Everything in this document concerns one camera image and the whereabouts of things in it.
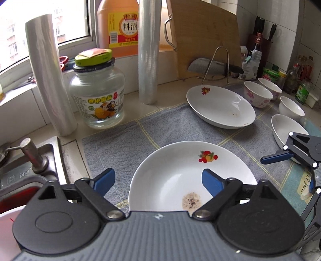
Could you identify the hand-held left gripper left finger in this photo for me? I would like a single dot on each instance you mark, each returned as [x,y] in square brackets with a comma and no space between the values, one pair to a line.
[105,180]

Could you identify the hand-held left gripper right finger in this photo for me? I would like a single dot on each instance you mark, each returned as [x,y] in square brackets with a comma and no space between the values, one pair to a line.
[212,182]

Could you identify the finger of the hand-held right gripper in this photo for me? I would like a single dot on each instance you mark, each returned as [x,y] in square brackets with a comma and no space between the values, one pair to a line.
[312,185]
[275,157]

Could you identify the plain white shallow dish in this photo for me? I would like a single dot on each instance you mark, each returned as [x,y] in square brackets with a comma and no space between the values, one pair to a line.
[283,130]

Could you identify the white fruit print plate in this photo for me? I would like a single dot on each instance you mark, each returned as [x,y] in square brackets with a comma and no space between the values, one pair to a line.
[170,175]
[220,108]

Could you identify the white pink floral bowl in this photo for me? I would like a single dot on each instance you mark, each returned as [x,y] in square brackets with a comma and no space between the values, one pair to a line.
[291,108]
[272,86]
[255,96]

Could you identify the teal printed cloth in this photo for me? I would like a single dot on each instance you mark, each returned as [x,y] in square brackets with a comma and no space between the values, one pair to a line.
[298,175]

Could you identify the grey checked counter mat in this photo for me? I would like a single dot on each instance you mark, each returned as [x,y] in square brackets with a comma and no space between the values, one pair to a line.
[120,140]

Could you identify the green label jar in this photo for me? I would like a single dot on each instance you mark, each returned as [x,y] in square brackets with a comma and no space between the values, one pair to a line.
[303,91]

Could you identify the red cap glass bottle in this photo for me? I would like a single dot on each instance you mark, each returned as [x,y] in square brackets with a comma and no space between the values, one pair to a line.
[291,80]

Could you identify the yellow lid jar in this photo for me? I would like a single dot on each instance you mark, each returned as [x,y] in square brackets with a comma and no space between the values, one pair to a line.
[283,79]

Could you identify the metal sink knob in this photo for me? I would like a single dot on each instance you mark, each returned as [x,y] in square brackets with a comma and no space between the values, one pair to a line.
[31,153]

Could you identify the green plastic container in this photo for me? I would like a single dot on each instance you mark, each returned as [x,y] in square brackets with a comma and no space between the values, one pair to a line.
[271,75]

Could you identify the stainless steel sink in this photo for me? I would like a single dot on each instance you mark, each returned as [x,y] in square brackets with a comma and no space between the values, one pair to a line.
[15,175]

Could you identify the glass jar green lid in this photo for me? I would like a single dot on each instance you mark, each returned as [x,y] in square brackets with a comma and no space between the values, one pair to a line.
[97,87]

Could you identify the brown knife block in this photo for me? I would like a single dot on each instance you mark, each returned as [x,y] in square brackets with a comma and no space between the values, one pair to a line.
[267,55]

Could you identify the dark glass sauce bottle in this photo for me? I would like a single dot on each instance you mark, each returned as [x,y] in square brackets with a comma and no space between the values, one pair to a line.
[258,42]

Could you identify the red scissors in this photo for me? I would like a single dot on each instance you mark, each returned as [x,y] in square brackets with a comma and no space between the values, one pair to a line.
[64,59]

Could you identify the orange paper sachet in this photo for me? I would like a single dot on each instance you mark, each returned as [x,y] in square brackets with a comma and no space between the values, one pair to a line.
[92,52]

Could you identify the bamboo cutting board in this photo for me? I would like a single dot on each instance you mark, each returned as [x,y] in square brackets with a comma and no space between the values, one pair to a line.
[200,30]

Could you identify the orange cooking wine bottle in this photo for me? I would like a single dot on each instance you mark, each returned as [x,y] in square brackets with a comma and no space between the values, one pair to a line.
[117,25]

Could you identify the window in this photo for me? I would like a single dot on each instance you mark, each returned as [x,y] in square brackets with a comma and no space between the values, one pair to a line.
[37,15]

